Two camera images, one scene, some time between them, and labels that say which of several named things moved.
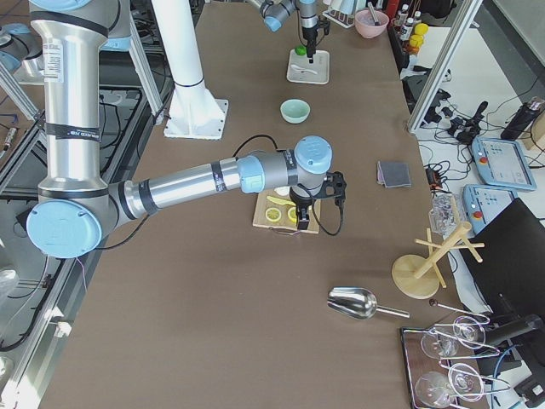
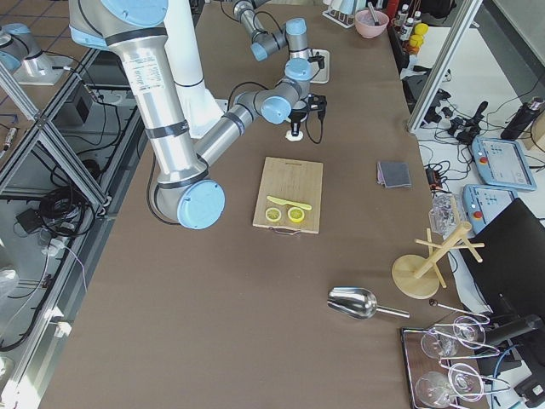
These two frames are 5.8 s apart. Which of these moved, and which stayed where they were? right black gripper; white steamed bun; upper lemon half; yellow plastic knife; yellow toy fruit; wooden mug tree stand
Moved: white steamed bun; right black gripper
Stayed: upper lemon half; yellow toy fruit; yellow plastic knife; wooden mug tree stand
